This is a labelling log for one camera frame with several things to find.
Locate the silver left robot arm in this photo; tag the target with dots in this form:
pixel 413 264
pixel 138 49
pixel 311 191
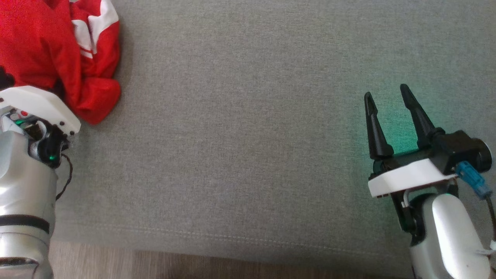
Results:
pixel 23 186

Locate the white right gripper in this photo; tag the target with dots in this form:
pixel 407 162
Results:
pixel 410 176

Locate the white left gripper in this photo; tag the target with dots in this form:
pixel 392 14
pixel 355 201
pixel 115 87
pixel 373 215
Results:
pixel 38 102

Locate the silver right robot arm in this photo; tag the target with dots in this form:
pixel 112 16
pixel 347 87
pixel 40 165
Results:
pixel 449 236

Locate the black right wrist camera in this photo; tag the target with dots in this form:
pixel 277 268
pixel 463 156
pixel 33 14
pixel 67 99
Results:
pixel 461 147

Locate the red and white jersey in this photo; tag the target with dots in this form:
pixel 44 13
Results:
pixel 42 42

